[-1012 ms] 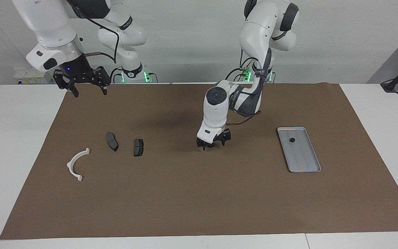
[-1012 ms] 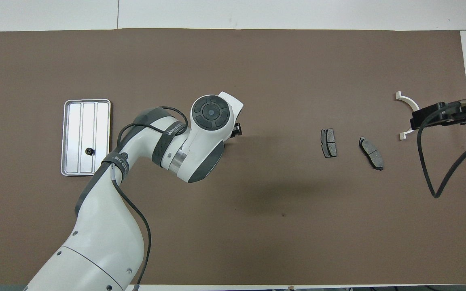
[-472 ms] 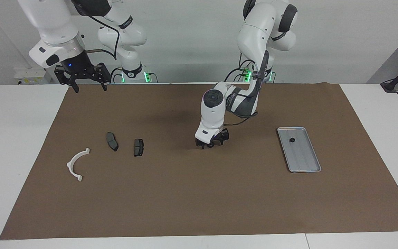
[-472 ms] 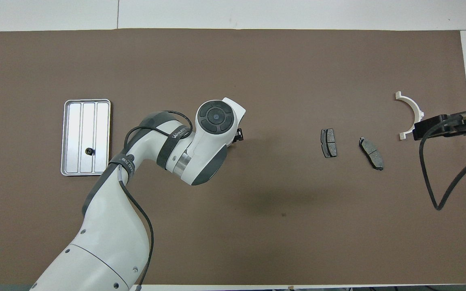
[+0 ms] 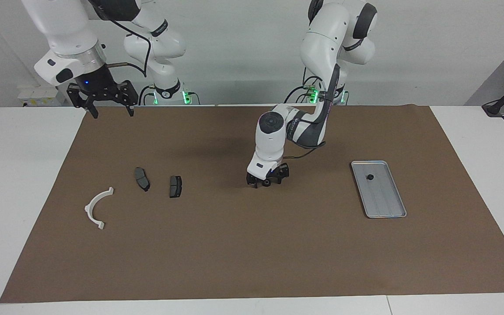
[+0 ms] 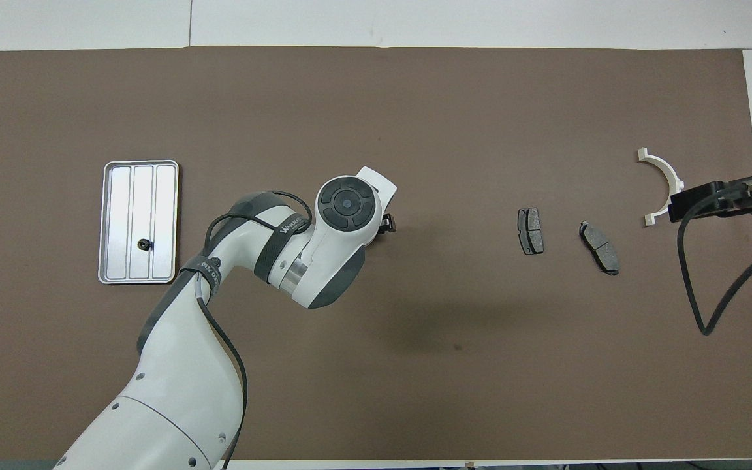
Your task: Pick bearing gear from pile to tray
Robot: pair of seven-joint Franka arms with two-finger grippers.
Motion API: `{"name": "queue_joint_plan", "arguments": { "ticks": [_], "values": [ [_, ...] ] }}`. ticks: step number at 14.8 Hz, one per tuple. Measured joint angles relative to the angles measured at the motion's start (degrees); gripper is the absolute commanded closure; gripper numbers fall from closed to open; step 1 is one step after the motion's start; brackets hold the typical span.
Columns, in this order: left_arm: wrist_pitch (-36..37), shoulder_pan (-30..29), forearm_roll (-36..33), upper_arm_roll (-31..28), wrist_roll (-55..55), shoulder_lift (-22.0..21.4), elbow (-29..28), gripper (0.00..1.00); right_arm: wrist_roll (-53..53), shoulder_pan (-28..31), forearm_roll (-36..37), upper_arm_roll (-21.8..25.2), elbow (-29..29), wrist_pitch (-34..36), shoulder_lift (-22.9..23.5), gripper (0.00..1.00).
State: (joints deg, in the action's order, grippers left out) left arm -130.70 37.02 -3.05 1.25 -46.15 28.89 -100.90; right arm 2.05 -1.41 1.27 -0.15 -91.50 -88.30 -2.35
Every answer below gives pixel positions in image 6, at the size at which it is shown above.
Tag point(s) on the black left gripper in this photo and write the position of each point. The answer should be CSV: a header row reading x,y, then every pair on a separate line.
x,y
388,224

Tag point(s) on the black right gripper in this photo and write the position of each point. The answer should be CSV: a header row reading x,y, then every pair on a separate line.
x,y
738,196

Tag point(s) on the small black bearing gear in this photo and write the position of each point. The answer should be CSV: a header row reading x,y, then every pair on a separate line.
x,y
145,245

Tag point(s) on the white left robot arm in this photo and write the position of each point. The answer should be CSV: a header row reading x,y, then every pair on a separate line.
x,y
173,391

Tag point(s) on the silver ribbed metal tray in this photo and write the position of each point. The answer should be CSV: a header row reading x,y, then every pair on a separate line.
x,y
118,222

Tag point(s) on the long grey brake pad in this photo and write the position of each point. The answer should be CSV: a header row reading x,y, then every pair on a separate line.
x,y
599,247

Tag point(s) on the brown table mat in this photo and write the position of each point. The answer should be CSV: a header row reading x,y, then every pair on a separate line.
x,y
454,98

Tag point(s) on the short grey brake pad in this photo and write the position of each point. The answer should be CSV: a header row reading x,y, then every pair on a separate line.
x,y
531,230

